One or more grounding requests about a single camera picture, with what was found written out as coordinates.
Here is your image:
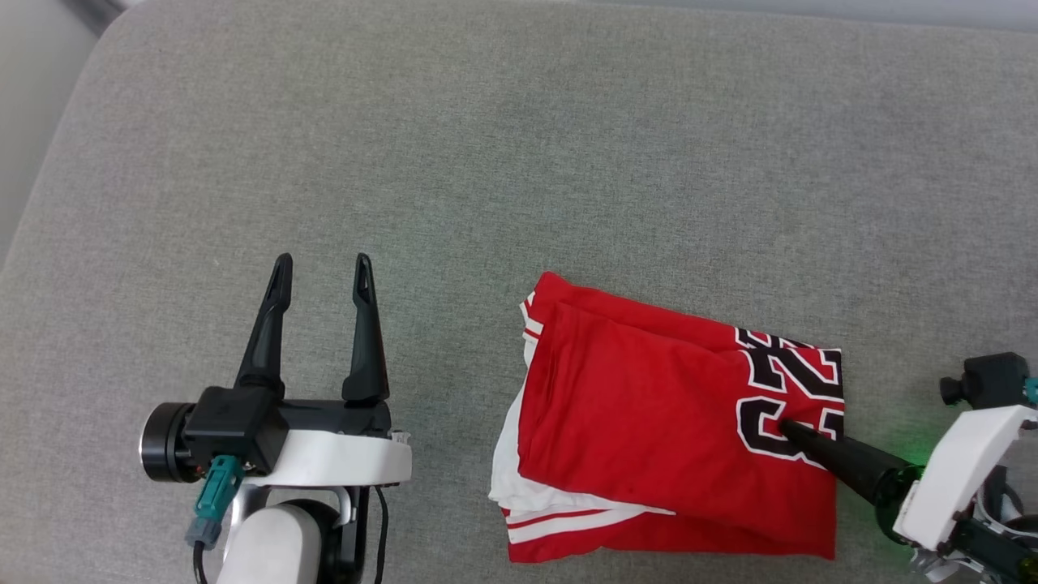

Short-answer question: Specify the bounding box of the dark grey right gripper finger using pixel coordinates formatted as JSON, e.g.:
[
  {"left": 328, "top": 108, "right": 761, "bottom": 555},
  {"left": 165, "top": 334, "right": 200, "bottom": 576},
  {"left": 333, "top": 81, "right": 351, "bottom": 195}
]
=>
[{"left": 778, "top": 419, "right": 911, "bottom": 505}]

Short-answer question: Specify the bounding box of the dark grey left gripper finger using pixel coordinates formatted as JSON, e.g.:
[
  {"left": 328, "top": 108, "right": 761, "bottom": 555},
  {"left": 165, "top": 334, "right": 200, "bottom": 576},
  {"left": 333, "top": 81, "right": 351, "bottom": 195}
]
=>
[
  {"left": 341, "top": 253, "right": 391, "bottom": 405},
  {"left": 234, "top": 253, "right": 294, "bottom": 398}
]

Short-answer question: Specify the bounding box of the white and green right gripper body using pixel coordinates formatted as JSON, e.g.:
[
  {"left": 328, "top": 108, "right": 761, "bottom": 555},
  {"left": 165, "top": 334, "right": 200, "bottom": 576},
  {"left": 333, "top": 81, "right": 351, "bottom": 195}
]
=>
[{"left": 874, "top": 404, "right": 1038, "bottom": 552}]

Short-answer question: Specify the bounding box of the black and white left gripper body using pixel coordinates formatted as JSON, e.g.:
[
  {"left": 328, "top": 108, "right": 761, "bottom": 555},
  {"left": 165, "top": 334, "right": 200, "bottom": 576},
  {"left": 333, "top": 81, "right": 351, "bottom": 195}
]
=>
[{"left": 243, "top": 397, "right": 413, "bottom": 489}]

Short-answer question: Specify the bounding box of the red basketball jersey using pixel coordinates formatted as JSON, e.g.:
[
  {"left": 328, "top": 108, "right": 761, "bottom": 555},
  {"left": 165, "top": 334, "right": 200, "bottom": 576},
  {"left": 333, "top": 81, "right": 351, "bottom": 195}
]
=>
[{"left": 488, "top": 272, "right": 847, "bottom": 565}]

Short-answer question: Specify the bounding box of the grey fabric sofa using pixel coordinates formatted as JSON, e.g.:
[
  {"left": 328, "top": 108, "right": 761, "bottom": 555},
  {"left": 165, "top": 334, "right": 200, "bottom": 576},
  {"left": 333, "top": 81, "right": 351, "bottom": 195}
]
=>
[{"left": 0, "top": 0, "right": 1038, "bottom": 584}]

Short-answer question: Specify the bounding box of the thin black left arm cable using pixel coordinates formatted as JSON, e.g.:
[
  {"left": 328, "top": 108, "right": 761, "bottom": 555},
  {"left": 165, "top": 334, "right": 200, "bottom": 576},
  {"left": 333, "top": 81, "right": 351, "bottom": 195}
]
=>
[{"left": 369, "top": 485, "right": 392, "bottom": 584}]

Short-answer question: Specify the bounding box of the teal left cable connector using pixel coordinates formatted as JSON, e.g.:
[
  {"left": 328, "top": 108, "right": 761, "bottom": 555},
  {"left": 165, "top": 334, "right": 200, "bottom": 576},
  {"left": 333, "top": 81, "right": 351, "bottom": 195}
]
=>
[{"left": 185, "top": 454, "right": 245, "bottom": 551}]

